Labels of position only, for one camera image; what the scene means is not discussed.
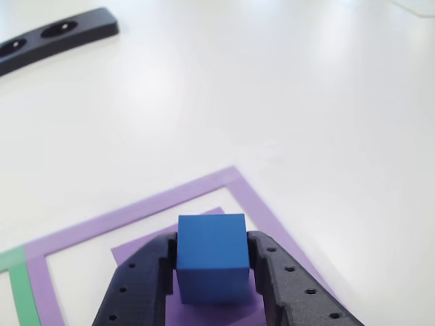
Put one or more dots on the large purple block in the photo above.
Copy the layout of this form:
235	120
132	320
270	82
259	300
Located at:
210	314

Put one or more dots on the small blue block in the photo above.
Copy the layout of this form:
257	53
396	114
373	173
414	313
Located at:
210	244

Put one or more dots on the purple tape square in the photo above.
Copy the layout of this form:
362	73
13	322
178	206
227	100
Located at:
248	197

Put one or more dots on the green tape square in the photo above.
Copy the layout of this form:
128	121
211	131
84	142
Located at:
22	292

